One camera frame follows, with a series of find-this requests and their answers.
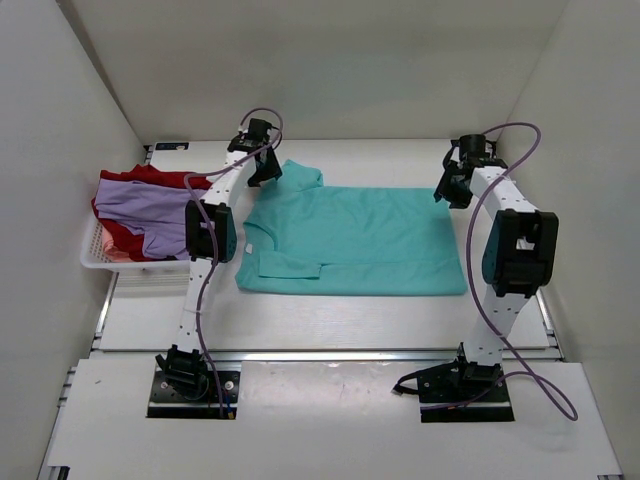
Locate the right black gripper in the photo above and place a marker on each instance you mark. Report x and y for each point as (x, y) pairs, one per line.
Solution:
(444, 192)

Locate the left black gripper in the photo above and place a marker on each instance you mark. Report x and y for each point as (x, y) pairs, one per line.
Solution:
(273, 171)

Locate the teal t shirt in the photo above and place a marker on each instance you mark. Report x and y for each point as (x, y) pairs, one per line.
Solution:
(306, 238)

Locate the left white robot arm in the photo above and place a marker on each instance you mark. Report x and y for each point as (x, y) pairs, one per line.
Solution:
(211, 240)

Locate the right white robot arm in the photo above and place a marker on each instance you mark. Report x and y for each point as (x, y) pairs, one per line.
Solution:
(518, 257)

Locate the left black corner label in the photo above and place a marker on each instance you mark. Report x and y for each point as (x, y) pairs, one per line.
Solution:
(171, 146)

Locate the lavender t shirt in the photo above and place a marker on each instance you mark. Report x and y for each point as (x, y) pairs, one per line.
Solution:
(150, 215)

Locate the red t shirt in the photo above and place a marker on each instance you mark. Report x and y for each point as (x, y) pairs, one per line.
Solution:
(160, 177)

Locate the pink t shirt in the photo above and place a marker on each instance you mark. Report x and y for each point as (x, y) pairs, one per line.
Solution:
(111, 251)

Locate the white plastic basket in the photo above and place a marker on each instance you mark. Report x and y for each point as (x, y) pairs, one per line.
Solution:
(93, 257)

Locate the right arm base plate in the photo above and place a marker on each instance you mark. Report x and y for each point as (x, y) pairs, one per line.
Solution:
(445, 397)

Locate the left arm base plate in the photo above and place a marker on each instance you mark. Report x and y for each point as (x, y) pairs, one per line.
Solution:
(167, 400)

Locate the aluminium rail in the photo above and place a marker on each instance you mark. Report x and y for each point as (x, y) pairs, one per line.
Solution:
(548, 354)

